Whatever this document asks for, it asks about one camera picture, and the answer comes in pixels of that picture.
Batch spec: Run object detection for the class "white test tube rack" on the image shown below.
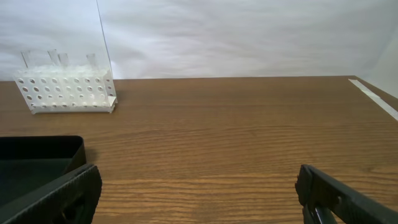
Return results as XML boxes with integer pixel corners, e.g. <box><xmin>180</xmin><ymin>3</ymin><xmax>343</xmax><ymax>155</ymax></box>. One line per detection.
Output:
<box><xmin>12</xmin><ymin>67</ymin><xmax>118</xmax><ymax>115</ymax></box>

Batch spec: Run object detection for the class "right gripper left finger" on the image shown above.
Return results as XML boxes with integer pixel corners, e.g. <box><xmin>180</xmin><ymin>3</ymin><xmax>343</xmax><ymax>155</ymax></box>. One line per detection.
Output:
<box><xmin>0</xmin><ymin>164</ymin><xmax>103</xmax><ymax>224</ymax></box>

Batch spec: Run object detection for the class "black tray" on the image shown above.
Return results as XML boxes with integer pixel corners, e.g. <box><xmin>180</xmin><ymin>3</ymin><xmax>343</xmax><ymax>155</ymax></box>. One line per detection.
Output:
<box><xmin>0</xmin><ymin>135</ymin><xmax>87</xmax><ymax>208</ymax></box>

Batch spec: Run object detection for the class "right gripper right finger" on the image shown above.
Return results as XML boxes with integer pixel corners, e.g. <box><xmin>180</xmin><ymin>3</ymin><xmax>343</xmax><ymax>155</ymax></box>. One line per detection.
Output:
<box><xmin>294</xmin><ymin>164</ymin><xmax>398</xmax><ymax>224</ymax></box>

